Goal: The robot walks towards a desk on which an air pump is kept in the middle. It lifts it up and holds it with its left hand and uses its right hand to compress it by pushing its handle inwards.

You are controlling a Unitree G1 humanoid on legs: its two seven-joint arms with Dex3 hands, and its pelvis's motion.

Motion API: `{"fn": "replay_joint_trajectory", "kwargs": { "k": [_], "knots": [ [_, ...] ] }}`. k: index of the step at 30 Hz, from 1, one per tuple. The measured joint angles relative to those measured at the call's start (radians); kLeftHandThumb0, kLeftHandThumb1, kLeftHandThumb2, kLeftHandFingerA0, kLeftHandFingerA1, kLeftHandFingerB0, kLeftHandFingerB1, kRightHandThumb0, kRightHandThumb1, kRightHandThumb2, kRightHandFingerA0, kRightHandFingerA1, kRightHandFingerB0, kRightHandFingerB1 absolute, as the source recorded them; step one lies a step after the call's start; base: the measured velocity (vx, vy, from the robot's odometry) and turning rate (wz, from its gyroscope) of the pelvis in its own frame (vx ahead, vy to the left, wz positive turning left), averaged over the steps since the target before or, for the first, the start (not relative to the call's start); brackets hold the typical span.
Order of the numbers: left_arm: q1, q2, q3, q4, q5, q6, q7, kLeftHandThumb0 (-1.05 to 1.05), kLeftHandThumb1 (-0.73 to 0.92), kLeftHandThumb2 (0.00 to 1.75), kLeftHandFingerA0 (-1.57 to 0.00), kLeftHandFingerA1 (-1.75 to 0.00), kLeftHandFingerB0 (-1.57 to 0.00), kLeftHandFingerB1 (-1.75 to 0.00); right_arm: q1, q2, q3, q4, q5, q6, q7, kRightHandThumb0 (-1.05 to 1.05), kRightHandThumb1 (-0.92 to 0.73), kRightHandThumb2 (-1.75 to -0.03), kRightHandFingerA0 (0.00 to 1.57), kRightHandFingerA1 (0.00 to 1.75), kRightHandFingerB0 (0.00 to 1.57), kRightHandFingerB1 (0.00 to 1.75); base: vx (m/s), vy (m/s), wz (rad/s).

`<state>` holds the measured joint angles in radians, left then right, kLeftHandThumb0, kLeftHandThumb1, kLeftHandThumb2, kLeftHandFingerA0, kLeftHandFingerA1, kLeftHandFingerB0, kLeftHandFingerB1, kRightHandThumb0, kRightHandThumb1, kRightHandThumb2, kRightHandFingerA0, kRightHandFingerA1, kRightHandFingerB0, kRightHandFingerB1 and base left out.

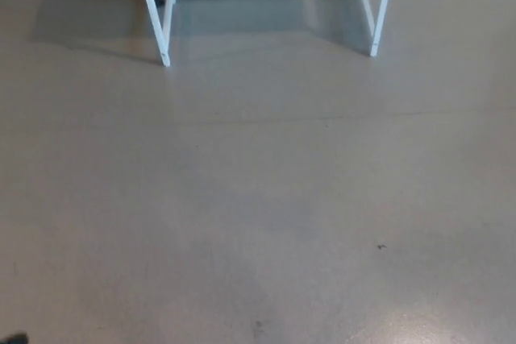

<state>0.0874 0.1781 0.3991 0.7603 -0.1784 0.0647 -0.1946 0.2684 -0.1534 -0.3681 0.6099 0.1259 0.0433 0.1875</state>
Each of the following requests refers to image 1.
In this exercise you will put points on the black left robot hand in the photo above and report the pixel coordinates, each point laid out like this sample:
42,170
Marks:
15,338

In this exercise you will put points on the white desk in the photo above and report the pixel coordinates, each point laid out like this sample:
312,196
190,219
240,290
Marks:
163,54

